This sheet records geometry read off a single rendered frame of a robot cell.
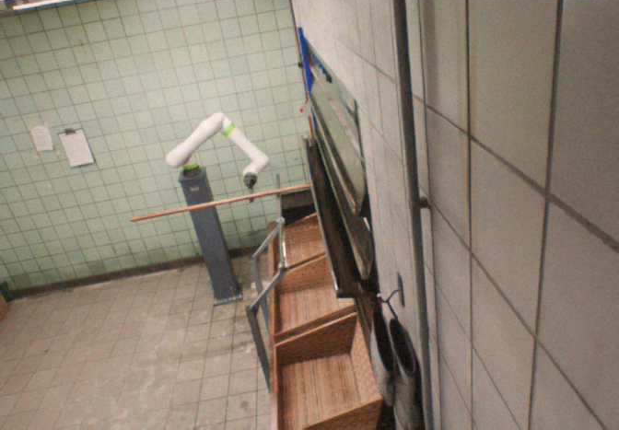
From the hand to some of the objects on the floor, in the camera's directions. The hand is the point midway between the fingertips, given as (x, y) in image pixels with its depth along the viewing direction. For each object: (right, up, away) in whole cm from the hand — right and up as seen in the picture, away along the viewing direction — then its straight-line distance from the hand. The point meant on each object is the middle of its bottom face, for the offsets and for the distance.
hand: (249, 192), depth 307 cm
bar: (+28, -120, +18) cm, 124 cm away
